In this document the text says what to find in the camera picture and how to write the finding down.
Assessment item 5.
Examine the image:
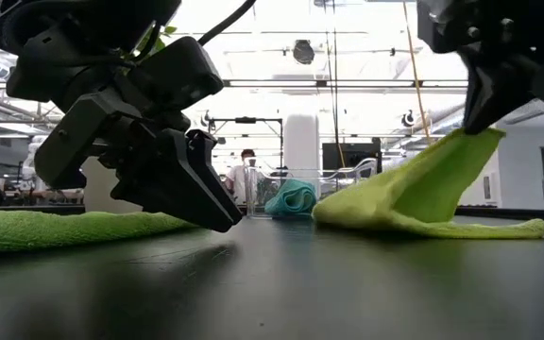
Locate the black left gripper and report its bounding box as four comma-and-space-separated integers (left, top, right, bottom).
34, 87, 244, 233

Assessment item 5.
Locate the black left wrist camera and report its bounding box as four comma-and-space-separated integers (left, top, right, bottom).
127, 36, 226, 112

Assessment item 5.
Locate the clear plastic bin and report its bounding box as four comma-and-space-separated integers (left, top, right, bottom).
243, 158, 380, 219

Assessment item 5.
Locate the black left camera cable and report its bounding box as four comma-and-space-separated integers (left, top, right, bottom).
198, 0, 258, 46

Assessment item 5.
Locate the black hanging cable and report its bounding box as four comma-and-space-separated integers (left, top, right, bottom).
322, 0, 344, 157

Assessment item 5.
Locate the black metal frame stand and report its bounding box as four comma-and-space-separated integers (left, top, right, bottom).
207, 116, 284, 164

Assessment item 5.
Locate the teal microfiber towel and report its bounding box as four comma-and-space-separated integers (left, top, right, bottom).
264, 178, 319, 218

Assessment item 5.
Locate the yellow hanging cable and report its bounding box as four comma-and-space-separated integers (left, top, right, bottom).
402, 0, 433, 139

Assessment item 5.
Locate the person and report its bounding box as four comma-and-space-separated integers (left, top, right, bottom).
224, 148, 260, 204

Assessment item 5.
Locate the black monitor screen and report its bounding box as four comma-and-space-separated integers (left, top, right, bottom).
321, 143, 384, 181

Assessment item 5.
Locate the white round column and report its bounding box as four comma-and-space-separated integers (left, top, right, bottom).
283, 113, 321, 196

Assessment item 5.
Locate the white plant pot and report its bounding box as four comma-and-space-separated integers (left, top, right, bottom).
81, 158, 144, 213

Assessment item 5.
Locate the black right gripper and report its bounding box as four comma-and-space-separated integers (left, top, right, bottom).
416, 0, 544, 136

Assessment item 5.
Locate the green microfiber towel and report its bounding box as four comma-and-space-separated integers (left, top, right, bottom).
0, 206, 197, 256

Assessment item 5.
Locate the lime yellow microfiber towel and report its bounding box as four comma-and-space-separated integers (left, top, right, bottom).
312, 127, 544, 241

